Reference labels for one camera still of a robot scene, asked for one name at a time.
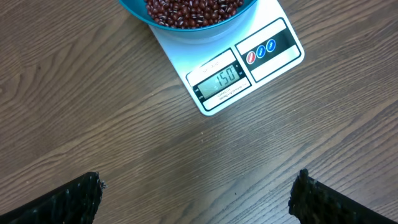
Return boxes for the red beans in bowl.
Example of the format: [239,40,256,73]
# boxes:
[145,0,244,29]

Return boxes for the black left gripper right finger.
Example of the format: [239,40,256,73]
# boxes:
[288,169,397,224]

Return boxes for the white digital kitchen scale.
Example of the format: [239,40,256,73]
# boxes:
[151,0,305,116]

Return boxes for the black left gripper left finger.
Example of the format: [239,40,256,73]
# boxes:
[1,172,106,224]

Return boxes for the teal plastic bowl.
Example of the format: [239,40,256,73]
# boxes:
[120,0,257,33]

